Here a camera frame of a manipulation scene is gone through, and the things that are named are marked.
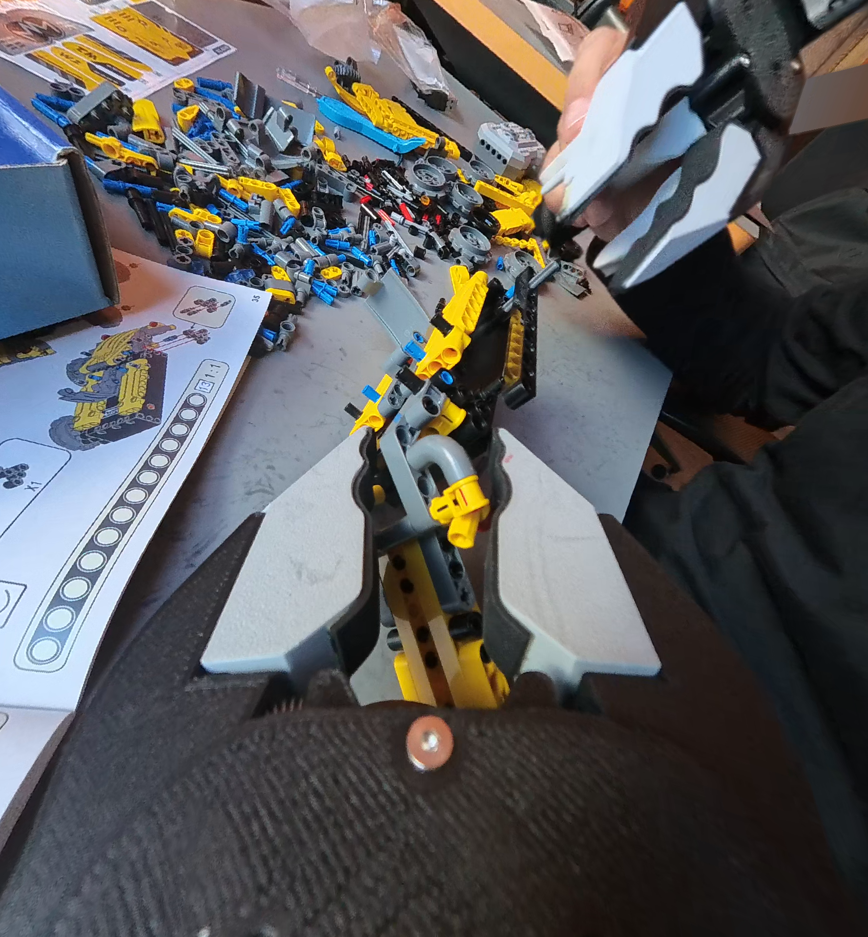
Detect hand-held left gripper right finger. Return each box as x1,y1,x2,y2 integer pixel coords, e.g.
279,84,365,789
481,428,662,694

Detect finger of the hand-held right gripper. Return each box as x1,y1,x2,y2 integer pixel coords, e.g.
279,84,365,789
538,2,709,224
591,119,765,291

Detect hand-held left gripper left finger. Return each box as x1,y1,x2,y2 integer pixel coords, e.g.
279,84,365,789
200,430,384,678

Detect yellow black brick model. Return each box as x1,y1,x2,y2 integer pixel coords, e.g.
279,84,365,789
348,265,545,711

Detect person's right forearm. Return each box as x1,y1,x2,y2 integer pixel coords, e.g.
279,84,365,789
613,183,868,433

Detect grey desk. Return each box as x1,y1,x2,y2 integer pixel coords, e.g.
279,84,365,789
0,0,675,733

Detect person's right hand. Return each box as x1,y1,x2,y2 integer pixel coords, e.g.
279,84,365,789
551,25,636,162

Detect grey motor block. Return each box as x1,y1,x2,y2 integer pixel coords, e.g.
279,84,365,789
476,121,546,178

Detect wood-edged table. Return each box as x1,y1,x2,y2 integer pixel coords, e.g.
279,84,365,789
434,0,603,107

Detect instruction booklet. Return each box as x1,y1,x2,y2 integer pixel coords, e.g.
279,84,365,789
0,249,270,887

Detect crumpled clear plastic bags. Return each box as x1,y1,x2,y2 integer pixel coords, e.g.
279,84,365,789
280,0,458,112

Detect person's dark clothing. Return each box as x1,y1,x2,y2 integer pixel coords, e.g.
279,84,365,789
624,366,868,937

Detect yellow brick subassembly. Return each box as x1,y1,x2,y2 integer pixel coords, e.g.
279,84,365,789
324,64,463,161

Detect grey curved panel brick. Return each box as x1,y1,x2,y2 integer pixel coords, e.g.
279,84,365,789
364,267,436,354

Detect pile of small building bricks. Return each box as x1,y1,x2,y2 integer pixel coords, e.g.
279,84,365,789
31,69,596,356

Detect blue cardboard kit box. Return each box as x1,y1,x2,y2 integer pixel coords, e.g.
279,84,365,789
0,55,120,352

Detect yellow sticker sheet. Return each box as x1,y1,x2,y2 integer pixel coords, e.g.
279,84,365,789
0,0,236,100

